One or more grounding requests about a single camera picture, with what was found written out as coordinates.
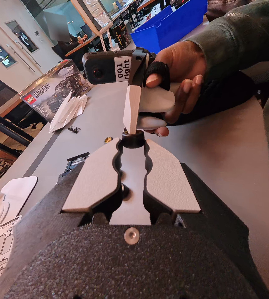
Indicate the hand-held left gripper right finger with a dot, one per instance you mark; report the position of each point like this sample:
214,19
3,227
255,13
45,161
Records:
172,184

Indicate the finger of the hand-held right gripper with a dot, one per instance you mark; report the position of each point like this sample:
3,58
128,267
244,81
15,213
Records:
133,110

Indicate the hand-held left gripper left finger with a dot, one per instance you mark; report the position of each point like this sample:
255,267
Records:
92,184

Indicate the black lego car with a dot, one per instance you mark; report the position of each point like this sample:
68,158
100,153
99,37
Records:
73,166

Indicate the black lego set box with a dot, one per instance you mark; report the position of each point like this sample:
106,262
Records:
55,91

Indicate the small black lego piece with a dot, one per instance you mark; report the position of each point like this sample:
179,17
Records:
73,129

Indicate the person's right hand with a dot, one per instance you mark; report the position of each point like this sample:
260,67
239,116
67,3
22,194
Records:
186,60

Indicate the wooden office desk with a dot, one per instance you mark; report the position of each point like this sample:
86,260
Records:
97,39

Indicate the poster board stand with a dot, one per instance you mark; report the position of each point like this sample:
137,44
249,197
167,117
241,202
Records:
94,16

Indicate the clear plastic parts bag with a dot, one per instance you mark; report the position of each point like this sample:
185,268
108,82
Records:
69,112

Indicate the white booklet stand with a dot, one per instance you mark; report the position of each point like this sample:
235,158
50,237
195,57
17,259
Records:
13,191

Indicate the blue storage bin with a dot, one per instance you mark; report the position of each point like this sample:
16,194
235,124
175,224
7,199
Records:
172,25

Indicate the black dimpled wrist rest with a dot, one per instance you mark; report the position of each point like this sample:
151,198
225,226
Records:
218,98

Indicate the black tripod stand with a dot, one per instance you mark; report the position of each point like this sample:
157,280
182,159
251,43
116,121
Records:
6,128

